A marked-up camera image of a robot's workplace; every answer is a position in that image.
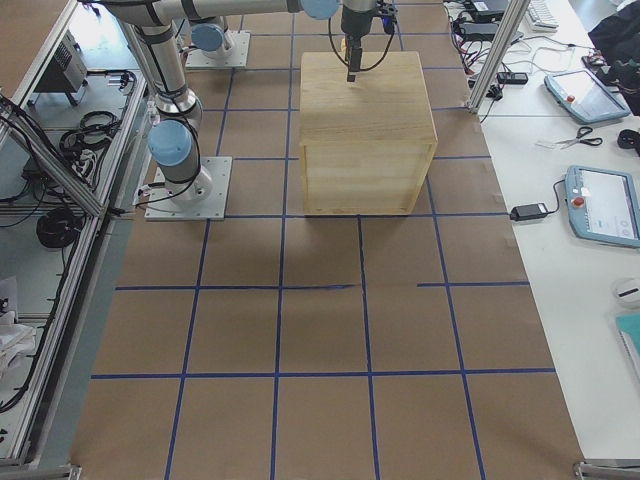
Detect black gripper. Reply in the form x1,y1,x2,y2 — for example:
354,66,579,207
341,0,395,82

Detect wooden drawer cabinet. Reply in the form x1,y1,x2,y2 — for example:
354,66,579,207
299,51,438,215

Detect black power brick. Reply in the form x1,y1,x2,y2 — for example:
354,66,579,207
453,21,500,42

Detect small black device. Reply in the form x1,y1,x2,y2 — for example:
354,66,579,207
496,72,529,85

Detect white keyboard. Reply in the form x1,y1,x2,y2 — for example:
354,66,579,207
525,0,559,33

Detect upper blue teach pendant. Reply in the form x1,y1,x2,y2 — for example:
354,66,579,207
544,69,631,124

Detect blue teach pendant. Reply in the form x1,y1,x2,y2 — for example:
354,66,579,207
565,165,639,249
544,69,631,124

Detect black power adapter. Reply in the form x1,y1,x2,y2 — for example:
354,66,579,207
509,203,550,222

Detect grey control box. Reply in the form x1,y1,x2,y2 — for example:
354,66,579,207
34,30,88,106

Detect lower blue teach pendant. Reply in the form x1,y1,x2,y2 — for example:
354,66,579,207
565,165,639,249

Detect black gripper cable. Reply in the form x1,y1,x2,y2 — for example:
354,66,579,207
327,14,397,73

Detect aluminium frame post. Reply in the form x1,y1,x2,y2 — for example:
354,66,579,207
467,0,530,113

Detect black handled scissors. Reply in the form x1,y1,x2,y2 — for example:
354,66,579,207
556,126,603,149

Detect black coiled cable bundle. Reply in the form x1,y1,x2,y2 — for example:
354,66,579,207
60,110,121,166

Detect aluminium frame rail left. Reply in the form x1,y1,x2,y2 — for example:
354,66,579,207
1,69,146,467

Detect black cable coil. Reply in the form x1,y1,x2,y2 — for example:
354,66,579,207
36,206,82,250

